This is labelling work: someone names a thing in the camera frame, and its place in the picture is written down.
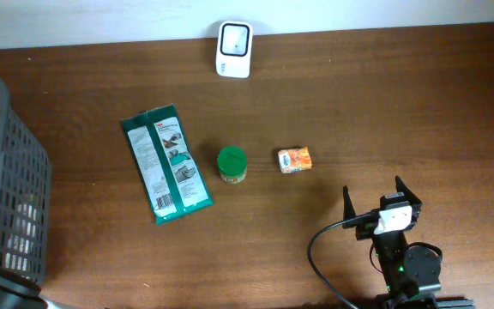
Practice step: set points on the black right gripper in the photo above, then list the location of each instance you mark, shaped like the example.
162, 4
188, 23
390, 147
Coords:
415, 201

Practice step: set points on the orange tissue pack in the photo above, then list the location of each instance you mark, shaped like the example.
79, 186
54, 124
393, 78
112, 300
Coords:
294, 160

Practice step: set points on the green lid seasoning jar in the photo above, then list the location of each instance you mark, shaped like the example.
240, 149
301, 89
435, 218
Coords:
232, 164

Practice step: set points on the green wipes packet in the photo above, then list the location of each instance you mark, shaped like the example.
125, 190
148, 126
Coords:
171, 178

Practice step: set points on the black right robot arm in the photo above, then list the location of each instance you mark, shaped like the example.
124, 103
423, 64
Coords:
410, 270

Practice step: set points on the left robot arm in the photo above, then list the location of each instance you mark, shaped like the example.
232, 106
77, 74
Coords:
20, 292

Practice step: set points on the white barcode scanner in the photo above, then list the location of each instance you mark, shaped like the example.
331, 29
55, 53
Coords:
234, 48

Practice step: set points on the packaged items inside basket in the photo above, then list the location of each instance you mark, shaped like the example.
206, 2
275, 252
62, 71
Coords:
20, 242

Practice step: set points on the grey plastic mesh basket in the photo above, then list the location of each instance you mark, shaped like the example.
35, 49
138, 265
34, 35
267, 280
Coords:
25, 168

